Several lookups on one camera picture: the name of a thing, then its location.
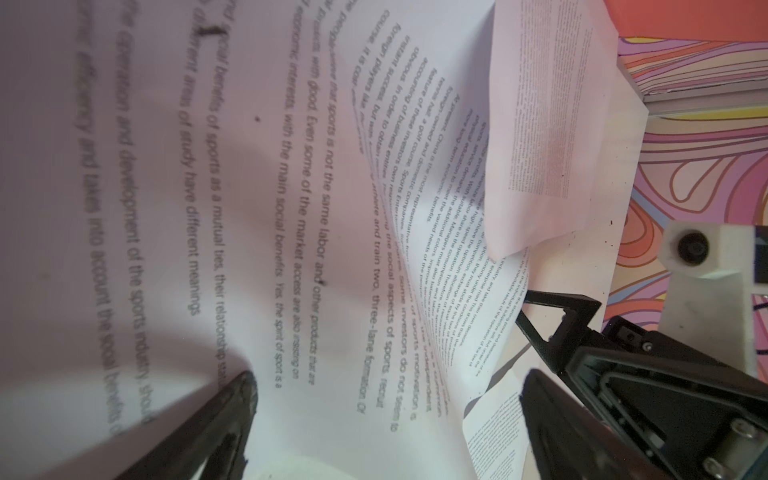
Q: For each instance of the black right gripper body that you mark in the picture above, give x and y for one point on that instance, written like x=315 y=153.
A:
x=687 y=413

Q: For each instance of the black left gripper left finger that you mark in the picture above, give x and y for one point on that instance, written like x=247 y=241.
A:
x=211 y=443

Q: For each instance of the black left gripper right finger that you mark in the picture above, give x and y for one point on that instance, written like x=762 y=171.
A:
x=569 y=443

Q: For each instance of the printed paper sheet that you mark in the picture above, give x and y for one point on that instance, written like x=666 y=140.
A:
x=551 y=77
x=496 y=433
x=195 y=189

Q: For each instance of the printed paper sheet back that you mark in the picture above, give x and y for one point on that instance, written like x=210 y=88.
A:
x=551 y=77

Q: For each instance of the printed paper sheet front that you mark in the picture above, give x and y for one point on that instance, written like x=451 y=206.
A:
x=195 y=189

